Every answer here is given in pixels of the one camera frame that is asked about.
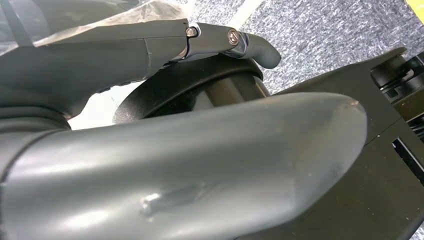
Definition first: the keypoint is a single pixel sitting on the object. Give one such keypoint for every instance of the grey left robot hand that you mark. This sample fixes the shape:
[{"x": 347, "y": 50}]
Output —
[{"x": 165, "y": 172}]

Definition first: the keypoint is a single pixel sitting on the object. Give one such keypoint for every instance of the glossy black robot joint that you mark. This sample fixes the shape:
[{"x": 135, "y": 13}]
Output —
[{"x": 149, "y": 92}]

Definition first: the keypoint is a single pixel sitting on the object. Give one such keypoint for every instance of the dark grey rug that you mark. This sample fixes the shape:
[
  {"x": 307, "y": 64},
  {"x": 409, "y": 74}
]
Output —
[{"x": 331, "y": 33}]

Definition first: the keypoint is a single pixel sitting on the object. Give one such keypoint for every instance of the black robot actuator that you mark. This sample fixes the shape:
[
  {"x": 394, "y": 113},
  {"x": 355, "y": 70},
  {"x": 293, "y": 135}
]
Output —
[{"x": 397, "y": 76}]

